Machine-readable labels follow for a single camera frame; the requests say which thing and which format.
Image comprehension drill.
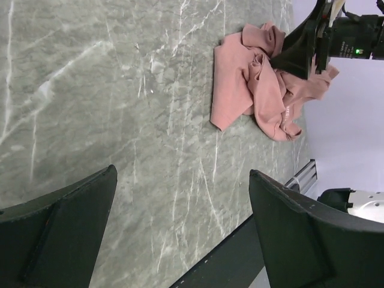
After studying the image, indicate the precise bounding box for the pink t shirt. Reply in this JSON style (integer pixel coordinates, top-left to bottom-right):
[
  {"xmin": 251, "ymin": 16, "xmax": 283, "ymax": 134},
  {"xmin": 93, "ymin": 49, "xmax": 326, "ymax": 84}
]
[{"xmin": 210, "ymin": 22, "xmax": 339, "ymax": 141}]

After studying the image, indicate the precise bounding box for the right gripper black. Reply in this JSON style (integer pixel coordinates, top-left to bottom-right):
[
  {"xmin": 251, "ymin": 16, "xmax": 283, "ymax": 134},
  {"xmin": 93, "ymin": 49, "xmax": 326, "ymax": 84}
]
[{"xmin": 270, "ymin": 1, "xmax": 372, "ymax": 80}]

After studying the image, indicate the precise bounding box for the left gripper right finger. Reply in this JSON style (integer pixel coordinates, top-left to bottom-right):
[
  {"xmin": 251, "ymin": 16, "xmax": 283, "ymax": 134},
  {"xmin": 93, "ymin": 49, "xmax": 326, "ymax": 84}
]
[{"xmin": 249, "ymin": 170, "xmax": 383, "ymax": 287}]

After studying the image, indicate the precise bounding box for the aluminium frame rail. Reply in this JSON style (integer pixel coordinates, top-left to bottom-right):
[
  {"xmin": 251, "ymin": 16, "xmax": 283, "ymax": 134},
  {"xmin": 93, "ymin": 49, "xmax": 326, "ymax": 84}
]
[{"xmin": 285, "ymin": 159, "xmax": 318, "ymax": 194}]

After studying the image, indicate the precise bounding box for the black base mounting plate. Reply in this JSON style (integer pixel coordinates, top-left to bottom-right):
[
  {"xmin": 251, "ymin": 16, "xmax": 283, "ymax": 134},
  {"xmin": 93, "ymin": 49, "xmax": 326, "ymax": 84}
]
[{"xmin": 171, "ymin": 216, "xmax": 264, "ymax": 288}]

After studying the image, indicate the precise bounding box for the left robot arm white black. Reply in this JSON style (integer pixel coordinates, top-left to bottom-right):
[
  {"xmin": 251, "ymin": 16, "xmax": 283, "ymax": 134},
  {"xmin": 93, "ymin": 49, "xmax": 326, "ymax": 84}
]
[{"xmin": 1, "ymin": 166, "xmax": 383, "ymax": 287}]

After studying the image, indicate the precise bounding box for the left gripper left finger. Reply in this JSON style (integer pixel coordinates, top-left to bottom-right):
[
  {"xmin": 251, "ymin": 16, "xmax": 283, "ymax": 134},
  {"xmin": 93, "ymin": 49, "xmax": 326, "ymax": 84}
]
[{"xmin": 1, "ymin": 165, "xmax": 117, "ymax": 287}]

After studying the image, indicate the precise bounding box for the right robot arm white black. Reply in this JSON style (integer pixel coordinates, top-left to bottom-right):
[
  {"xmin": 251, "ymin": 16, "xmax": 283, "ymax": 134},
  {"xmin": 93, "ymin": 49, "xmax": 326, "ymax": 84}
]
[{"xmin": 270, "ymin": 0, "xmax": 383, "ymax": 80}]

